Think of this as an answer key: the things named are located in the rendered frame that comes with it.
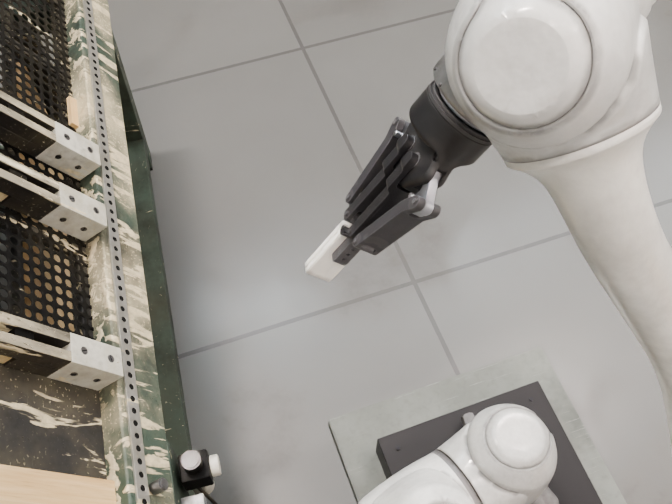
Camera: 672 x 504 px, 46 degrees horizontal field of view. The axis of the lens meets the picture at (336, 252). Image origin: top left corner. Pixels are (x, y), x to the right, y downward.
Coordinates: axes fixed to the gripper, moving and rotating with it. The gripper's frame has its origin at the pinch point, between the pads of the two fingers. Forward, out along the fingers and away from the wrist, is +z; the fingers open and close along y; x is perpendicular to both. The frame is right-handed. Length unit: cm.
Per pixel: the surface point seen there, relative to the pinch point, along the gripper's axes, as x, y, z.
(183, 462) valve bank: 24, -27, 85
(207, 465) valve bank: 30, -29, 86
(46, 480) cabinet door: -3, -14, 80
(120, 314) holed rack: 6, -53, 79
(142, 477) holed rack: 15, -20, 82
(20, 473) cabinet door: -8, -13, 78
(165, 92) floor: 29, -218, 130
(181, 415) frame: 46, -74, 134
